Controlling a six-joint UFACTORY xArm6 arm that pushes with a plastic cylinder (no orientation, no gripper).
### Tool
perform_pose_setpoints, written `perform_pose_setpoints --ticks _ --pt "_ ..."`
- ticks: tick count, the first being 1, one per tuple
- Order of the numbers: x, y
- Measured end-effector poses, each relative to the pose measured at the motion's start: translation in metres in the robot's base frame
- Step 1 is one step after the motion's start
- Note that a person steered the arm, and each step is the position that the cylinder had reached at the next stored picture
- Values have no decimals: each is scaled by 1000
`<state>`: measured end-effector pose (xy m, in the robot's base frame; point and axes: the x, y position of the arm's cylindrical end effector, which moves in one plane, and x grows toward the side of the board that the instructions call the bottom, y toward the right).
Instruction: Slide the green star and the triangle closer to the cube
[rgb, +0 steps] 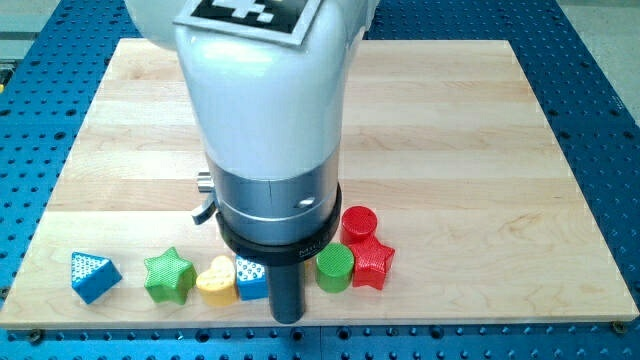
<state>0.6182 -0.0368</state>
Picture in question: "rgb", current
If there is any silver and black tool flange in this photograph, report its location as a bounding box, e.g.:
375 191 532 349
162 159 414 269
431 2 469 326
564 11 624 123
191 151 342 266

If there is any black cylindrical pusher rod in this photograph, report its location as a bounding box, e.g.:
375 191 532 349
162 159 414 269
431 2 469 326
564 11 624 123
266 262 305 324

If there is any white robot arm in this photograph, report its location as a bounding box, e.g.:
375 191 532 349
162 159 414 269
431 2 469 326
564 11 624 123
126 0 378 324

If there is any blue cube block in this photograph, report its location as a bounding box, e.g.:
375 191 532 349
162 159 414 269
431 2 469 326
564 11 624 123
235 255 268 301

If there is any red star block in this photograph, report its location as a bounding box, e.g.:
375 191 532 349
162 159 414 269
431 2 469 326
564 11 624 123
349 235 395 290

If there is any green star block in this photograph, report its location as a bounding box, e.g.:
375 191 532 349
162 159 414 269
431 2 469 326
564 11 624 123
144 247 197 305

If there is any blue triangle block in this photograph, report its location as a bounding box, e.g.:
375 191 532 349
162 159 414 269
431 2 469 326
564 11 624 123
71 252 122 304

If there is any green cylinder block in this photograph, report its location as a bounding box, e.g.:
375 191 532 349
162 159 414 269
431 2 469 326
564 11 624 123
315 243 354 293

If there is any yellow heart block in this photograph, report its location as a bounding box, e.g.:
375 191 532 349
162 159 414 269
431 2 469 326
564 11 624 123
196 255 239 307

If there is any red cylinder block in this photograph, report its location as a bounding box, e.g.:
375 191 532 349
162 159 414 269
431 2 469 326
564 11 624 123
340 206 378 245

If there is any light wooden board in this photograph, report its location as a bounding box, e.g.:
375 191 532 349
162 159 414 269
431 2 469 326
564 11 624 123
1 39 638 330

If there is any black white fiducial marker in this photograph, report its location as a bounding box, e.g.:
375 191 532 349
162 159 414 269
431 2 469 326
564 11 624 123
174 0 322 46

